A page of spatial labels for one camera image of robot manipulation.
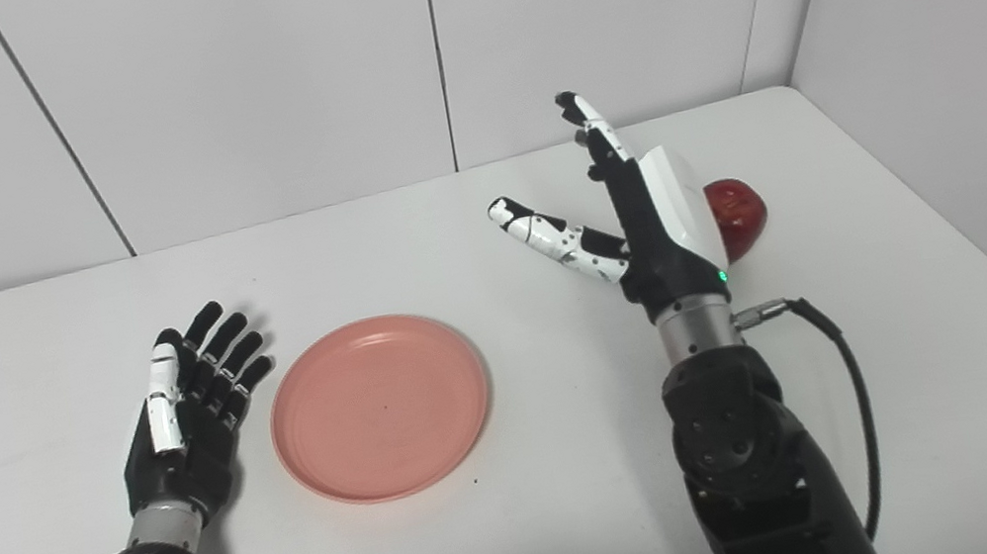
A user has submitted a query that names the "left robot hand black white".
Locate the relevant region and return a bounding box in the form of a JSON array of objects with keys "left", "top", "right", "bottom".
[{"left": 97, "top": 292, "right": 300, "bottom": 539}]

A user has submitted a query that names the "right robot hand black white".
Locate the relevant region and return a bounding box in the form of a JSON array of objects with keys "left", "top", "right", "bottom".
[{"left": 469, "top": 68, "right": 741, "bottom": 349}]

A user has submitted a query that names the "red apple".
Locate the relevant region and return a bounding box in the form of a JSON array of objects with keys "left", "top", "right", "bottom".
[{"left": 700, "top": 172, "right": 777, "bottom": 269}]

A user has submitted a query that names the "pink round plate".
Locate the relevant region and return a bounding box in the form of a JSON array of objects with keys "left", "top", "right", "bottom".
[{"left": 254, "top": 299, "right": 506, "bottom": 519}]

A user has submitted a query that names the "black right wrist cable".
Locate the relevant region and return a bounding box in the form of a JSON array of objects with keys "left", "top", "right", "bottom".
[{"left": 731, "top": 286, "right": 895, "bottom": 554}]

